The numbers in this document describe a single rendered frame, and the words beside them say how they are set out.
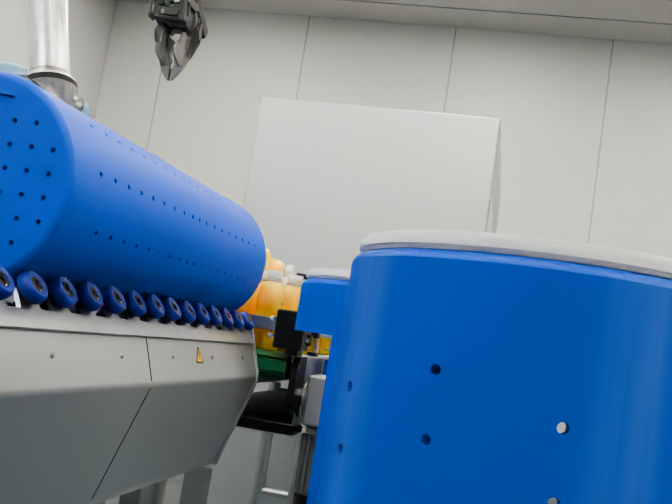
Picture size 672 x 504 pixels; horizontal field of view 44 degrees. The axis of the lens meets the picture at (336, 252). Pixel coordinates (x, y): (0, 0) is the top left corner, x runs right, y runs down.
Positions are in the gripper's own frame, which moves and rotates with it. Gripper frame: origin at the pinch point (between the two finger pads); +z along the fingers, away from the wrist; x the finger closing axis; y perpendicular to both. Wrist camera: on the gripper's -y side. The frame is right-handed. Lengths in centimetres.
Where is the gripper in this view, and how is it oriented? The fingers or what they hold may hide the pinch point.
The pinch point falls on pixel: (171, 75)
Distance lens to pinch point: 165.0
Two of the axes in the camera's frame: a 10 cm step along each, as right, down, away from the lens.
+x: 9.8, 1.2, -1.7
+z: -1.4, 9.8, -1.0
